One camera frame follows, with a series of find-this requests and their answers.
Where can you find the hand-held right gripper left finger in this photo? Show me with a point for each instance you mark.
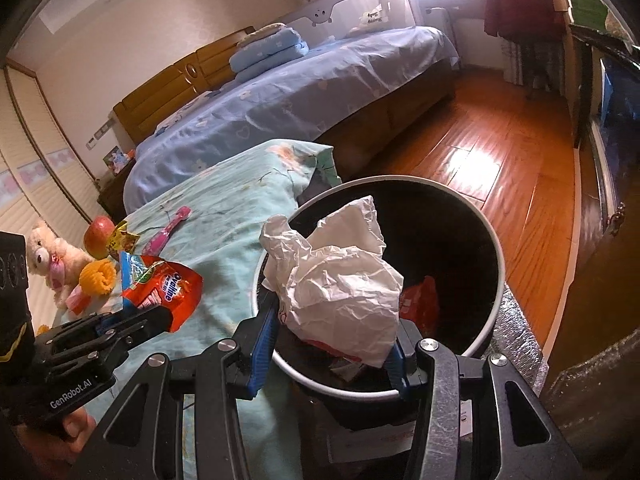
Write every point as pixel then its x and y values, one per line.
pixel 260 350

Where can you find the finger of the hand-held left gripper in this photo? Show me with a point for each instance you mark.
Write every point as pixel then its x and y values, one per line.
pixel 145 325
pixel 75 334

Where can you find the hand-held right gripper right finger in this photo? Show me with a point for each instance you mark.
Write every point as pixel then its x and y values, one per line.
pixel 397 367

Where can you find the red snack packet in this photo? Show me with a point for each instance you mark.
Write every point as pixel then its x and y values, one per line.
pixel 170 290

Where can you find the white and red wrapper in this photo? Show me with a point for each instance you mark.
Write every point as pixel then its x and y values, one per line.
pixel 335 285

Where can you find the black white-rimmed trash bin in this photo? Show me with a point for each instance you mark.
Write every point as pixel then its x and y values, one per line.
pixel 450 240

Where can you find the person's left hand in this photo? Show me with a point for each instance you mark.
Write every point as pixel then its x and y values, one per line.
pixel 77 425

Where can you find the pink wrapper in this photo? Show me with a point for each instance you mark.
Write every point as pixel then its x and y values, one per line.
pixel 80 302

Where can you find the orange foam fruit net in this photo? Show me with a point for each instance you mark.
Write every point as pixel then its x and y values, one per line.
pixel 95 277

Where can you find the red plastic wrapper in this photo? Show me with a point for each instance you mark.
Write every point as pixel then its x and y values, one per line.
pixel 422 305

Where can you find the yellow green wrapper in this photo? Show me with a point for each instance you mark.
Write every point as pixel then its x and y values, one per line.
pixel 122 240

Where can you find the cream teddy bear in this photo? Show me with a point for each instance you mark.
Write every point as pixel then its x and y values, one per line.
pixel 42 247

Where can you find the pink toothbrush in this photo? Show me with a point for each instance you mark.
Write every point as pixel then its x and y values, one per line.
pixel 165 232

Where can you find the red yellow apple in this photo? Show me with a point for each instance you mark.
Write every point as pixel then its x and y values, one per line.
pixel 97 235

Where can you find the silver foil mat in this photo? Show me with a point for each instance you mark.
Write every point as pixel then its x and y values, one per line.
pixel 520 340

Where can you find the wooden nightstand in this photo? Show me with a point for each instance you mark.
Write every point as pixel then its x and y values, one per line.
pixel 112 195

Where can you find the cream slatted wardrobe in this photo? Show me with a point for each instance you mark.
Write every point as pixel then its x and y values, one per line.
pixel 40 185

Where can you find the flat blue printed pillow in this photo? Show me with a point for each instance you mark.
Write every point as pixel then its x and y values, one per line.
pixel 175 115

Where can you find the wooden headboard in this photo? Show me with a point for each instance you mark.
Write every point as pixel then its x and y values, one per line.
pixel 160 95

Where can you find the bed with blue sheet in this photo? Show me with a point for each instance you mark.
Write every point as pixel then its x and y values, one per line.
pixel 300 95

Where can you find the folded blue quilt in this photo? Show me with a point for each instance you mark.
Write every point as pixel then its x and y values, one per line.
pixel 270 52

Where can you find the small grey pillow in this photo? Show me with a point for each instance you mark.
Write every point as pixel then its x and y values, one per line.
pixel 265 30

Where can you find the grey dotted curtain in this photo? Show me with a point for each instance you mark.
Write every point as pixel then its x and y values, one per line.
pixel 512 60

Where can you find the black television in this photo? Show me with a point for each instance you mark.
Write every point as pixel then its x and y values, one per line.
pixel 620 100

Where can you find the dark red coat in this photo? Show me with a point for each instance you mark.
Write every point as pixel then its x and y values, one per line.
pixel 520 0

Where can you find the photo frame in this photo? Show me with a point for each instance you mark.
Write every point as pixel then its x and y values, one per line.
pixel 114 158

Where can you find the wall switch panel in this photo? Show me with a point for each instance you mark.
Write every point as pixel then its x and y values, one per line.
pixel 97 135

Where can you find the blue mesh bed rail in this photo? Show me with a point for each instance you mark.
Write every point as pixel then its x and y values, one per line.
pixel 325 10

